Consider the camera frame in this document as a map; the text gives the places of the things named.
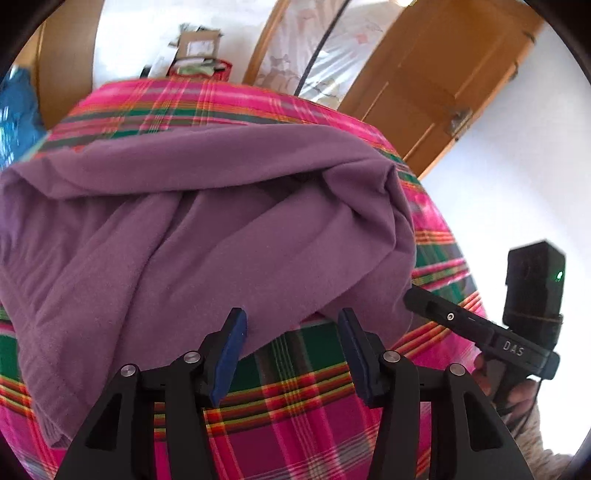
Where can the black camera box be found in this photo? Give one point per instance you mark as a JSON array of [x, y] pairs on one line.
[[535, 284]]

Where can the cardboard box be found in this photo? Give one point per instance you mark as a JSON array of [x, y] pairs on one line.
[[200, 44]]

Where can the purple fleece garment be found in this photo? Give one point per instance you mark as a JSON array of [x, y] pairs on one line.
[[133, 250]]

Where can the patterned door curtain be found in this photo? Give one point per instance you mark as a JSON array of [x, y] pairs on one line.
[[319, 48]]

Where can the blue tote bag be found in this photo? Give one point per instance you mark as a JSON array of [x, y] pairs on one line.
[[21, 124]]

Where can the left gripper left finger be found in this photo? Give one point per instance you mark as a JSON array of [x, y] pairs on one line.
[[116, 440]]

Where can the pink plaid bed sheet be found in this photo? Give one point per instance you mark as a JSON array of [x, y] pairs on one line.
[[292, 412]]

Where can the floral sleeve forearm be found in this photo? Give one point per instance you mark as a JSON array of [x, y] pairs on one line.
[[543, 463]]

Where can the metal door lock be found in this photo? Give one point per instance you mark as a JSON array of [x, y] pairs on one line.
[[459, 121]]

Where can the wooden wardrobe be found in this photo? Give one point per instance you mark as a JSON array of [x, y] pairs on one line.
[[59, 56]]

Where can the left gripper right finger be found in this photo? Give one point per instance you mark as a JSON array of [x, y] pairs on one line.
[[468, 438]]

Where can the red basket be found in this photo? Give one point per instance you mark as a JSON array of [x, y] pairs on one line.
[[201, 69]]

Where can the person's right hand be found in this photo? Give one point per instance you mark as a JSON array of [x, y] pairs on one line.
[[520, 400]]

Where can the wooden door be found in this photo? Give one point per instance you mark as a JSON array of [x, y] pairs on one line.
[[438, 57]]

